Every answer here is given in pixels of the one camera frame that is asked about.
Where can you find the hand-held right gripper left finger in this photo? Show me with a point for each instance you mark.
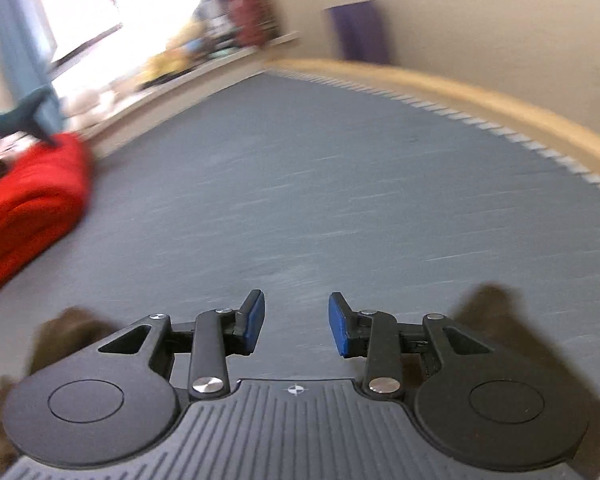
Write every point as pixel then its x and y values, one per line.
pixel 253 322

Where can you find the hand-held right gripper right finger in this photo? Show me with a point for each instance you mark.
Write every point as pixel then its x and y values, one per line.
pixel 337 325

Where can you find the white window sill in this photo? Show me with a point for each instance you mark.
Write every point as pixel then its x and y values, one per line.
pixel 190 82

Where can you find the red folded blanket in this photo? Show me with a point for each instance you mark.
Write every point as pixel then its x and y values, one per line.
pixel 27 210

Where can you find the white soft toy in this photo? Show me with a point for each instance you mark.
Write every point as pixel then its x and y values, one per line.
pixel 92 102

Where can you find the yellow plush toy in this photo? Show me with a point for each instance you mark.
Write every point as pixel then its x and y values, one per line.
pixel 172 57

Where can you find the teal shark plush toy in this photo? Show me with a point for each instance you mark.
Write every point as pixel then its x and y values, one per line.
pixel 27 112

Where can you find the dark red cushion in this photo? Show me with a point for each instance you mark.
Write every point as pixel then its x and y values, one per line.
pixel 252 10

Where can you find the wooden bed frame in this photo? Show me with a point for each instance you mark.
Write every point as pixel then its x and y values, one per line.
pixel 480 97

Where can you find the purple folder against wall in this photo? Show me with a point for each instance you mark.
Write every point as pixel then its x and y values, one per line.
pixel 360 32

